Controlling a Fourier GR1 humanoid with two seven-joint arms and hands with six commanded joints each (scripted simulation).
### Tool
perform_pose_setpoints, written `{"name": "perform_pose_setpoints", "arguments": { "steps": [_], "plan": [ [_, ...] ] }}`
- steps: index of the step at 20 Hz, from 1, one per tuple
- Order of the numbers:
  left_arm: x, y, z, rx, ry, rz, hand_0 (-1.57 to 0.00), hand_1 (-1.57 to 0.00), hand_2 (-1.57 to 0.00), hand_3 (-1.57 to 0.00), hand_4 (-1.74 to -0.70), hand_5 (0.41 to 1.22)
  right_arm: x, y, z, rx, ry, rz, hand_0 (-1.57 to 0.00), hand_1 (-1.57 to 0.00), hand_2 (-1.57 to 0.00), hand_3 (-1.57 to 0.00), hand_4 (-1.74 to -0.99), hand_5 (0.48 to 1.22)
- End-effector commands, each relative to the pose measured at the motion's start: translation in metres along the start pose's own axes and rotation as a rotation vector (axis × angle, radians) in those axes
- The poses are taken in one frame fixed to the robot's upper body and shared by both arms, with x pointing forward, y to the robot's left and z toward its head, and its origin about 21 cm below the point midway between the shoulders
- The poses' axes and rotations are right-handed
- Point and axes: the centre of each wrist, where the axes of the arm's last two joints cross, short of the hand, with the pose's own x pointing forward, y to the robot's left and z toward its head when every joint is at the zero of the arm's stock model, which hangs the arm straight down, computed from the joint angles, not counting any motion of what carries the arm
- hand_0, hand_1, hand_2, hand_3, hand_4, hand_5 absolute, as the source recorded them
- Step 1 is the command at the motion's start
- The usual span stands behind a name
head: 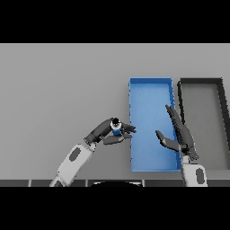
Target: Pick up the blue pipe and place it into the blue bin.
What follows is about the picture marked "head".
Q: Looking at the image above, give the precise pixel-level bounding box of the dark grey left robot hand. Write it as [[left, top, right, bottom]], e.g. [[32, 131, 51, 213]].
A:
[[83, 117, 137, 146]]

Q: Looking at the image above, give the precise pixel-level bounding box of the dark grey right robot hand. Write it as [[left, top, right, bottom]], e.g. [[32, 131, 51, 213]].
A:
[[155, 103, 200, 161]]

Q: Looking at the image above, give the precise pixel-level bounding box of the dark grey bin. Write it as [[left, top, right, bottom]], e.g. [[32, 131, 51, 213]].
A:
[[176, 77, 230, 172]]

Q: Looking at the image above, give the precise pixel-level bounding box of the blue bin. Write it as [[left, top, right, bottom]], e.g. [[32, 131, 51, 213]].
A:
[[128, 76, 182, 173]]

